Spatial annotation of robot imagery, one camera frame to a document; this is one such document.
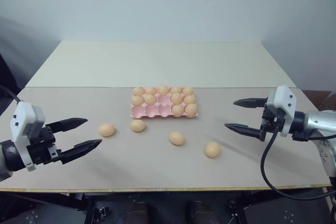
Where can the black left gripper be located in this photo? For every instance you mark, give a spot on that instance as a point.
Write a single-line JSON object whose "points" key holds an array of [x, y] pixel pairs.
{"points": [[42, 145]]}

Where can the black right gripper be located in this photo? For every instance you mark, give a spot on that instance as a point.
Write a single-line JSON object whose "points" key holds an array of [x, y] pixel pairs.
{"points": [[271, 120]]}

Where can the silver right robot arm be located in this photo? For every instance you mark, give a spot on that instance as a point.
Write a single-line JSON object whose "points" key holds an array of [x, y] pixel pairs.
{"points": [[315, 124]]}

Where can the pink egg tray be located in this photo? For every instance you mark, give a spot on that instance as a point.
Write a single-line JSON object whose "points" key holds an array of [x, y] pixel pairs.
{"points": [[157, 110]]}

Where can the tan egg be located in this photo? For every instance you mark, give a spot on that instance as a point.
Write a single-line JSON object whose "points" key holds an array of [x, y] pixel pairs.
{"points": [[189, 99], [212, 149], [150, 90], [137, 125], [138, 91], [176, 98], [187, 91], [176, 138], [106, 130], [163, 90], [149, 99], [176, 90], [177, 110], [137, 100], [190, 109]]}

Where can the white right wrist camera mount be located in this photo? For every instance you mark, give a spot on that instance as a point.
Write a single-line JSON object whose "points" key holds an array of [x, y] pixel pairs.
{"points": [[284, 100]]}

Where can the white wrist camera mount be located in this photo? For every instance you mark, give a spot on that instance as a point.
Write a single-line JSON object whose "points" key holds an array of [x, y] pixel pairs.
{"points": [[25, 119], [284, 100]]}

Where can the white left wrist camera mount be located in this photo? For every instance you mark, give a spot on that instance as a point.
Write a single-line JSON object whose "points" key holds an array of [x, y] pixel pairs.
{"points": [[25, 119]]}

